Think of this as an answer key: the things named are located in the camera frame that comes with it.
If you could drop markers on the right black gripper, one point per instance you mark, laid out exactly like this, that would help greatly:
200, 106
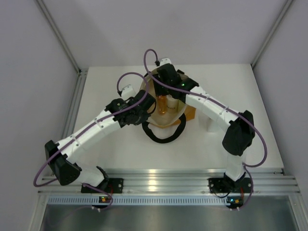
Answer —
158, 91

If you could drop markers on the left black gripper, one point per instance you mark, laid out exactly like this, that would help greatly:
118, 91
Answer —
144, 118

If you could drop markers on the orange bottle pink cap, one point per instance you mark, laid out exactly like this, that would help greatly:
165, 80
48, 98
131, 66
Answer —
162, 104

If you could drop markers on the tan canvas tote bag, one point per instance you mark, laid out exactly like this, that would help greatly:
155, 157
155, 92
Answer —
185, 113

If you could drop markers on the beige bottle beige cap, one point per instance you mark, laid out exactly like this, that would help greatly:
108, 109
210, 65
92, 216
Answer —
172, 105

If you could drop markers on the clear bottle black cap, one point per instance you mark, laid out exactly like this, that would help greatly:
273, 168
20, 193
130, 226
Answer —
211, 126

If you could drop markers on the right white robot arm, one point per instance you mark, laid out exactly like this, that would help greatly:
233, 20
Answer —
237, 126

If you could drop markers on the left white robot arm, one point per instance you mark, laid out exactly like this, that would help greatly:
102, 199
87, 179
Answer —
65, 155

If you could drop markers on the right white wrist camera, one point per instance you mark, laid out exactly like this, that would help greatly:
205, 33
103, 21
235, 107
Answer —
163, 61

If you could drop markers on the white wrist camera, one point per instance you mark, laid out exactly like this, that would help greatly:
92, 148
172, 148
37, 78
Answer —
163, 61
127, 92

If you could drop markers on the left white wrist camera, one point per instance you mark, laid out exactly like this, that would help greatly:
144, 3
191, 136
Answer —
127, 92

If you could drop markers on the left aluminium frame post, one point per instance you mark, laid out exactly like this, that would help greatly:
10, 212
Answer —
56, 31

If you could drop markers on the aluminium frame post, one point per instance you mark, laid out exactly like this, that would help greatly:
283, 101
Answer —
56, 31
277, 22

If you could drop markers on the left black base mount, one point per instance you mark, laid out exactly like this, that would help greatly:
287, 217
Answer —
112, 185

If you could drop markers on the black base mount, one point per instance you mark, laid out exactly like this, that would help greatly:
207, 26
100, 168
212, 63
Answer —
112, 185
226, 185

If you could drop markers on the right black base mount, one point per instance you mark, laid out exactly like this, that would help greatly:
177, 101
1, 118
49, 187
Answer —
226, 185

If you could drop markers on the grey slotted cable duct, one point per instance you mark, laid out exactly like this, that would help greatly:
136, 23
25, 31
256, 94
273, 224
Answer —
136, 200

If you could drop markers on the aluminium mounting rail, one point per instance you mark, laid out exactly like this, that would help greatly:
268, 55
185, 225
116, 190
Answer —
195, 181

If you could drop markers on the right aluminium frame post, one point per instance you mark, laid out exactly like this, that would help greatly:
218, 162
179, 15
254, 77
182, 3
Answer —
277, 22

